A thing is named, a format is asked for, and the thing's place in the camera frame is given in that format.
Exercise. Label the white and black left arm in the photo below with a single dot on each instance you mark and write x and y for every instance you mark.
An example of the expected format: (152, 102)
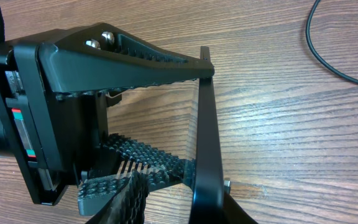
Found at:
(55, 89)

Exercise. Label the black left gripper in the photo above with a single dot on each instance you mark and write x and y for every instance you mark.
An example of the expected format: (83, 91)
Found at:
(53, 107)

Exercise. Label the black Samsung Galaxy smartphone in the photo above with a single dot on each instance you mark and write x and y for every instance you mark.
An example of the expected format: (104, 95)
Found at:
(208, 187)

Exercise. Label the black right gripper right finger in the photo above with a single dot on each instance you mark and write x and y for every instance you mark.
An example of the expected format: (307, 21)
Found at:
(233, 212)

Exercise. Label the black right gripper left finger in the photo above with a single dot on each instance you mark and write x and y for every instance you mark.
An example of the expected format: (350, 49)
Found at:
(128, 206)

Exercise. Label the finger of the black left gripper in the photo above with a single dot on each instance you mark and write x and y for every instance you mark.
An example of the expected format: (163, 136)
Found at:
(161, 169)
(102, 57)

